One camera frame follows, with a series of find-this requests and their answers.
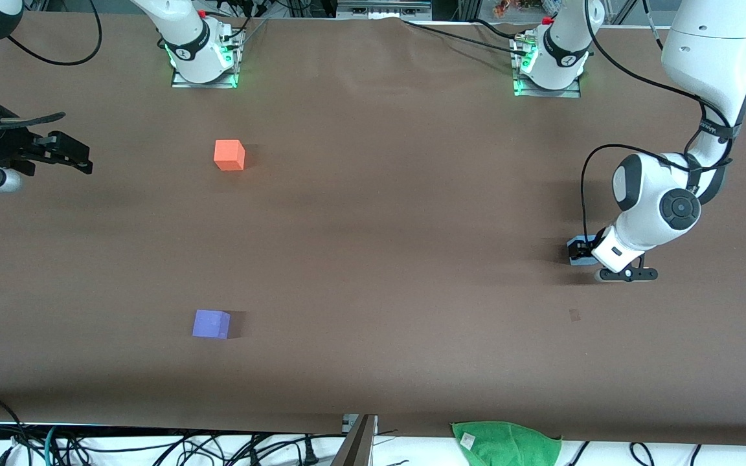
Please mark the orange background objects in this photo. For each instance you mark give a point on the orange background objects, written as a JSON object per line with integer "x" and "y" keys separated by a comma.
{"x": 506, "y": 8}

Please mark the grey power strip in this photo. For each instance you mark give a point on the grey power strip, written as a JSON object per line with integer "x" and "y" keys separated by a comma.
{"x": 383, "y": 10}

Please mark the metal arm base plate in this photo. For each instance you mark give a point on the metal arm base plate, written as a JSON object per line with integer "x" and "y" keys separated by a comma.
{"x": 234, "y": 74}
{"x": 574, "y": 92}

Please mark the blue block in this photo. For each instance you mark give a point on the blue block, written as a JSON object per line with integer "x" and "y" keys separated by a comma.
{"x": 583, "y": 262}

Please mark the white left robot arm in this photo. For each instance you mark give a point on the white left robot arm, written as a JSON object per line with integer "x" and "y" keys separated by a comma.
{"x": 710, "y": 52}

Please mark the green cloth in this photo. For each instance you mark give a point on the green cloth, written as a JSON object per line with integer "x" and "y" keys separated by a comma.
{"x": 506, "y": 445}

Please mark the purple block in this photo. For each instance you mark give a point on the purple block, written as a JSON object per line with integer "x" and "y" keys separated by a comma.
{"x": 211, "y": 323}

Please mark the grey metal post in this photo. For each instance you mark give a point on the grey metal post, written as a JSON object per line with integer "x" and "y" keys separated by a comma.
{"x": 357, "y": 446}

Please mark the orange block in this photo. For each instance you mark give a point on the orange block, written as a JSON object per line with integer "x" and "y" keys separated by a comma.
{"x": 229, "y": 155}

